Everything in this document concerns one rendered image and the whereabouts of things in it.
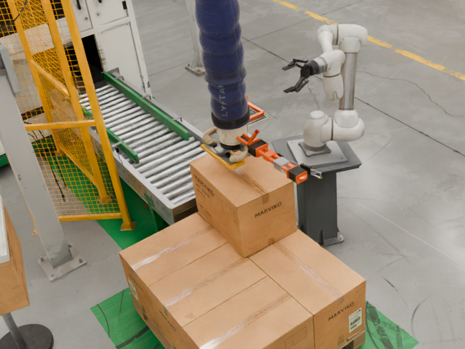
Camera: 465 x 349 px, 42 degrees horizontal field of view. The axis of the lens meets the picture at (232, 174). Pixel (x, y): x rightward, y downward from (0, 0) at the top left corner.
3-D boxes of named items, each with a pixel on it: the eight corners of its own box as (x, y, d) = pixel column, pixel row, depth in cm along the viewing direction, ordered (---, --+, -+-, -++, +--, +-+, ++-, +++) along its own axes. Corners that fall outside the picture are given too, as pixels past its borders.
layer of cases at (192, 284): (131, 295, 407) (118, 252, 384) (249, 230, 449) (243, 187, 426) (231, 421, 323) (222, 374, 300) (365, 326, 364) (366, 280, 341)
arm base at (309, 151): (319, 136, 426) (320, 129, 423) (331, 152, 409) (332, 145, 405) (295, 140, 422) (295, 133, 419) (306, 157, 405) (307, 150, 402)
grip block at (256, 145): (246, 152, 342) (245, 143, 339) (260, 145, 346) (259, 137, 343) (255, 158, 336) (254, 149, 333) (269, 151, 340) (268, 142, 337)
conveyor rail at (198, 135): (115, 90, 608) (111, 73, 597) (120, 88, 610) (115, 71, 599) (249, 191, 445) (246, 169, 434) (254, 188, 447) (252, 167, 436)
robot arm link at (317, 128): (302, 134, 418) (304, 106, 405) (329, 135, 416) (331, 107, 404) (303, 147, 405) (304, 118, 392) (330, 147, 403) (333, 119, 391)
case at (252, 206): (197, 210, 410) (188, 162, 387) (246, 188, 425) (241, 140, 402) (243, 258, 367) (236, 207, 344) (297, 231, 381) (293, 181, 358)
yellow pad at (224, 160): (200, 147, 370) (198, 140, 368) (213, 141, 375) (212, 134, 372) (231, 170, 347) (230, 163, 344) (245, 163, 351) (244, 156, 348)
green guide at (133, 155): (53, 98, 573) (50, 90, 568) (64, 95, 578) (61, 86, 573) (128, 168, 460) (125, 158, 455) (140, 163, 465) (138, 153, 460)
